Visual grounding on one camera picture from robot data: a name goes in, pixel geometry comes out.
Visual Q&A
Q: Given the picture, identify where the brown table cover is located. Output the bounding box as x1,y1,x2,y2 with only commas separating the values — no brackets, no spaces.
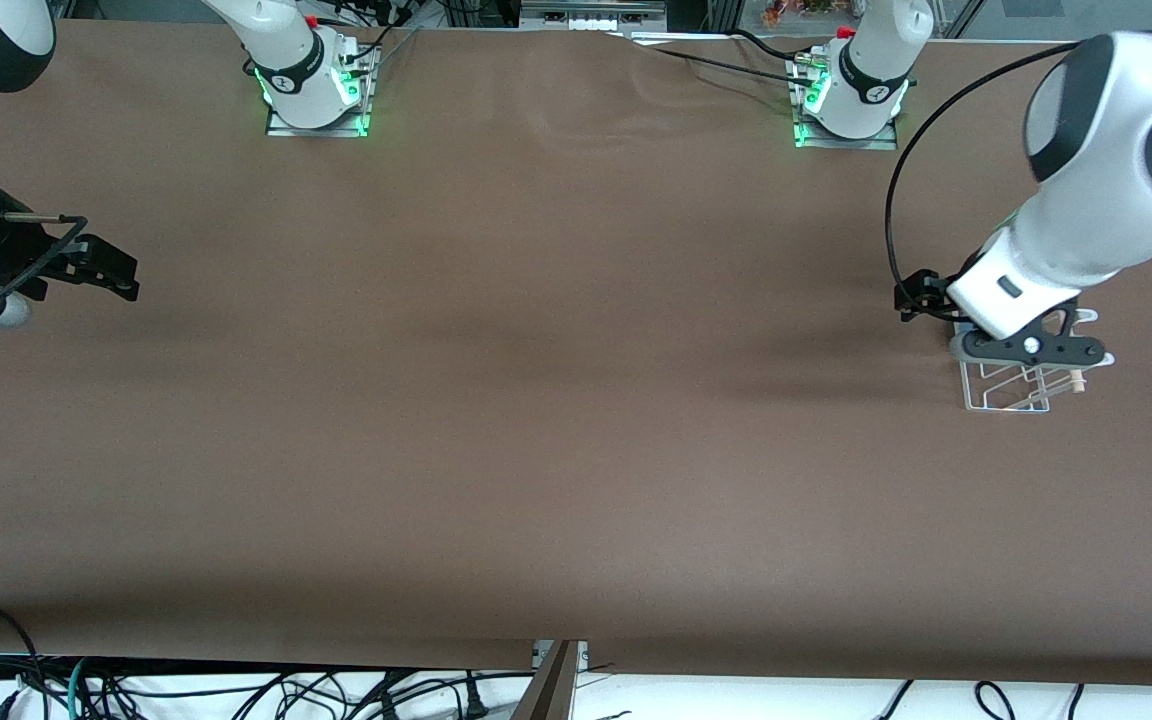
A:
0,22,1152,687

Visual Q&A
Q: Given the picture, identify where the wooden table beam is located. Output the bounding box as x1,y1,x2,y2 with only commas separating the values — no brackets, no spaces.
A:
509,640,582,720

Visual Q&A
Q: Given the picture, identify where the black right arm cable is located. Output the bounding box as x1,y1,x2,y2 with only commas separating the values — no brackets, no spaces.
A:
0,90,90,321

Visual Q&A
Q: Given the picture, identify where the white wire cup rack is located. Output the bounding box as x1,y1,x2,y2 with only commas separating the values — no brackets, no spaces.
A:
954,308,1103,413

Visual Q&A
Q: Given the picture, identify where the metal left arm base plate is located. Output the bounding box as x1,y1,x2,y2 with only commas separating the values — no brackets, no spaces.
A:
793,55,900,151

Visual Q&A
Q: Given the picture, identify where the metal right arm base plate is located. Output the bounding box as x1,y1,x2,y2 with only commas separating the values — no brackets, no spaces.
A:
266,45,379,139

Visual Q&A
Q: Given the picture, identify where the thick black table cable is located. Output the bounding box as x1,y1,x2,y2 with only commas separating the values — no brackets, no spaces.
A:
731,28,817,63

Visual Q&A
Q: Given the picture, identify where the thin black table cable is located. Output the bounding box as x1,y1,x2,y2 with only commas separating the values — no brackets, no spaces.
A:
626,40,812,86

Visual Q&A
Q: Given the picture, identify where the looped black floor cable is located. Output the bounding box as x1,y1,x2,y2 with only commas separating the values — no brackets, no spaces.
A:
973,680,1019,720

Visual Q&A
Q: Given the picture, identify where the teal floor cable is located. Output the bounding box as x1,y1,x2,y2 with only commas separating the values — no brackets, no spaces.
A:
64,657,99,720

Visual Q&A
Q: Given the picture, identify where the black floor cable tangle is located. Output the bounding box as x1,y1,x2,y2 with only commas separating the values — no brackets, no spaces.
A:
86,668,537,720

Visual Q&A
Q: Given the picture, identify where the small metal bracket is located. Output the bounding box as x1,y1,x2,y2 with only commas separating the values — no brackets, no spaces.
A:
532,640,590,671

